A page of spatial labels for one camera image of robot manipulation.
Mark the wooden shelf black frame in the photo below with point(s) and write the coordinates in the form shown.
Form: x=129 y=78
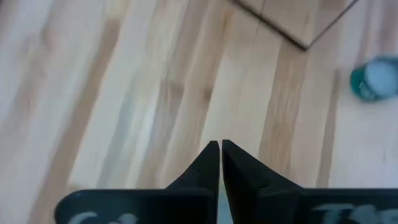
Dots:
x=295 y=18

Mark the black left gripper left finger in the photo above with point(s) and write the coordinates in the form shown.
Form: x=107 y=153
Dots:
x=186 y=202

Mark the short teal can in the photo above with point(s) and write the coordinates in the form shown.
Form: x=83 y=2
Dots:
x=360 y=88

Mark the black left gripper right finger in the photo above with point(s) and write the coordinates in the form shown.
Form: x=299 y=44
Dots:
x=264 y=202

